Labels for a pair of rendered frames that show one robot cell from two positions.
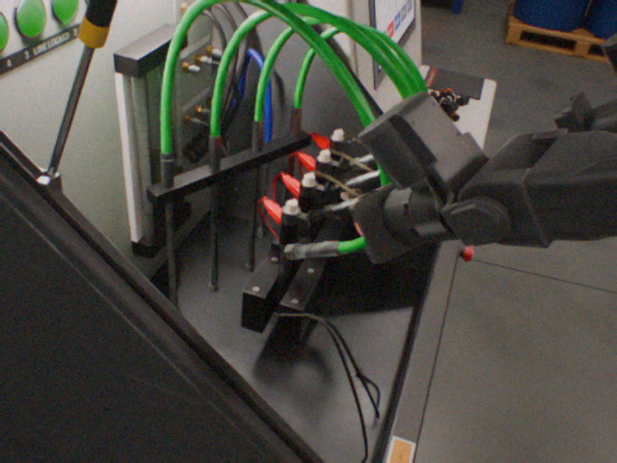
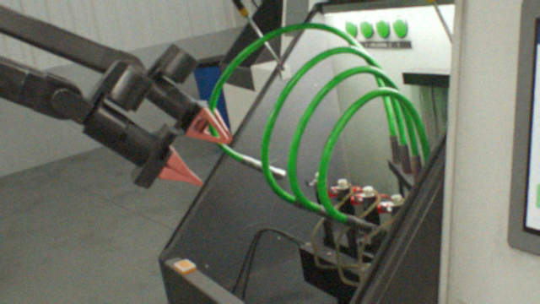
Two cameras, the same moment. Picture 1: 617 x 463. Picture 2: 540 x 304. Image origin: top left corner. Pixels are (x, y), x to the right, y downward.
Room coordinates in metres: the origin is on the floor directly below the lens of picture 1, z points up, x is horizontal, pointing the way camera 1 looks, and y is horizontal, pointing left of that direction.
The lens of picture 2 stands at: (1.63, -0.91, 1.53)
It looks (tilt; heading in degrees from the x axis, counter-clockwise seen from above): 11 degrees down; 136
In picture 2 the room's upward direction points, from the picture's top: 10 degrees counter-clockwise
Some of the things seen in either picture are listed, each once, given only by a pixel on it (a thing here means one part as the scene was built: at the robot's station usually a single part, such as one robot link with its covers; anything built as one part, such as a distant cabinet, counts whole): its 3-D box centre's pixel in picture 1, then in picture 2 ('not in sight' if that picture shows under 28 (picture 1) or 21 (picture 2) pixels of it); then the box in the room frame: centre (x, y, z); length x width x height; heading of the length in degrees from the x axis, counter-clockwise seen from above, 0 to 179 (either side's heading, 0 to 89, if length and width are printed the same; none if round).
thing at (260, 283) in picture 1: (304, 269); (371, 295); (0.82, 0.00, 0.91); 0.34 x 0.10 x 0.15; 166
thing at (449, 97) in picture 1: (444, 105); not in sight; (1.38, -0.29, 1.01); 0.23 x 0.11 x 0.06; 166
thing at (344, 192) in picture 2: (308, 237); (347, 239); (0.78, 0.00, 1.01); 0.05 x 0.03 x 0.21; 76
